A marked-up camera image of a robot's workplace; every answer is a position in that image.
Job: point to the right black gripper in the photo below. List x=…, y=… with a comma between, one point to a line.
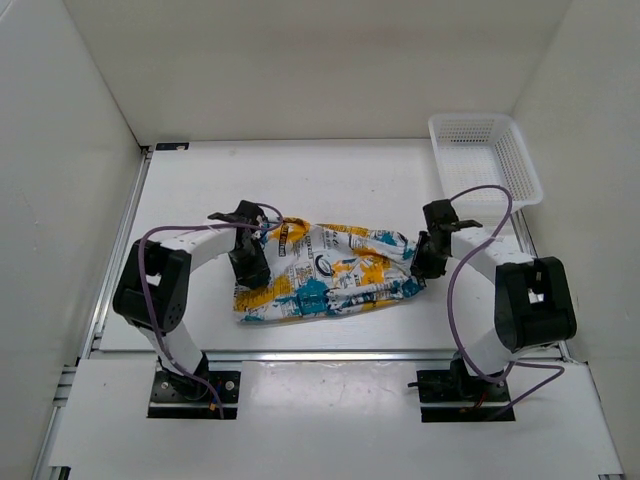
x=420, y=264

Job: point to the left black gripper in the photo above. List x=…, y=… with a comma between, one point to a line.
x=259, y=266

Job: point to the colourful printed shorts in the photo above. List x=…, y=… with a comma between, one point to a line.
x=328, y=270

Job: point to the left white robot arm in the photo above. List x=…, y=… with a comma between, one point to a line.
x=152, y=291

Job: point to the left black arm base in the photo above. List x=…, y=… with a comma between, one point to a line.
x=172, y=397

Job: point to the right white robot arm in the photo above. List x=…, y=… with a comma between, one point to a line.
x=532, y=301

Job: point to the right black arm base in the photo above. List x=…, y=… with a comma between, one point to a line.
x=447, y=399

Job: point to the white plastic mesh basket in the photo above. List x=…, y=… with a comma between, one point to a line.
x=473, y=150

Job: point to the black corner label plate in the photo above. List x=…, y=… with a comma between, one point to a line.
x=172, y=146

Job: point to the front aluminium rail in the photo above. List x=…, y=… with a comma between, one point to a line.
x=330, y=356

